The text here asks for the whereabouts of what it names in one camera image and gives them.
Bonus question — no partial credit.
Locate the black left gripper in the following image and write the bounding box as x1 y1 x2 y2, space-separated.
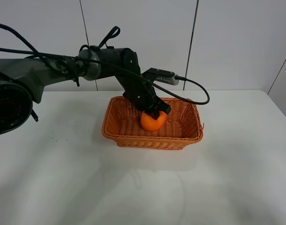
115 73 171 120

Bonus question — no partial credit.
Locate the orange fruit with stem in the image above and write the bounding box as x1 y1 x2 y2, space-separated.
140 111 167 132

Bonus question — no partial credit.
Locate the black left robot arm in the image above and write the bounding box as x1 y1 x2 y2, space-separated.
0 46 171 135

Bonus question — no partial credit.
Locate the orange woven wicker basket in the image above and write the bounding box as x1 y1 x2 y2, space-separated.
102 96 203 150

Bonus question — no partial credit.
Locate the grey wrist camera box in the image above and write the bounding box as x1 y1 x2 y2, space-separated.
142 68 179 86

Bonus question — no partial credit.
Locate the black camera cable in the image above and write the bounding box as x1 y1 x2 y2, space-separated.
0 22 210 105

